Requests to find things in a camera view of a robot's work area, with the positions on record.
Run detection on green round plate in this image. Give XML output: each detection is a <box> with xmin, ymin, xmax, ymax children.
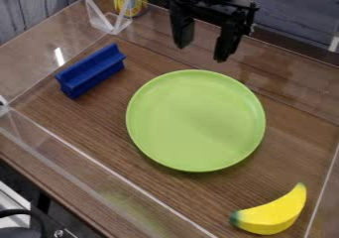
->
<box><xmin>126</xmin><ymin>69</ymin><xmax>266</xmax><ymax>173</ymax></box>

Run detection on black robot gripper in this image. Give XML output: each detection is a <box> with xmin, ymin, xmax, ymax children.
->
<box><xmin>168</xmin><ymin>0</ymin><xmax>259</xmax><ymax>62</ymax></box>

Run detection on blue plastic block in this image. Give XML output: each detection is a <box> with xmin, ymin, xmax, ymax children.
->
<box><xmin>55</xmin><ymin>44</ymin><xmax>126</xmax><ymax>99</ymax></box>

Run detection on yellow toy banana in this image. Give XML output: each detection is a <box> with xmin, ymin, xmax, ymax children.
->
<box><xmin>230</xmin><ymin>182</ymin><xmax>307</xmax><ymax>235</ymax></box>

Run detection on clear acrylic enclosure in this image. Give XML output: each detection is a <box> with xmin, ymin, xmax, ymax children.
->
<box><xmin>0</xmin><ymin>0</ymin><xmax>339</xmax><ymax>238</ymax></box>

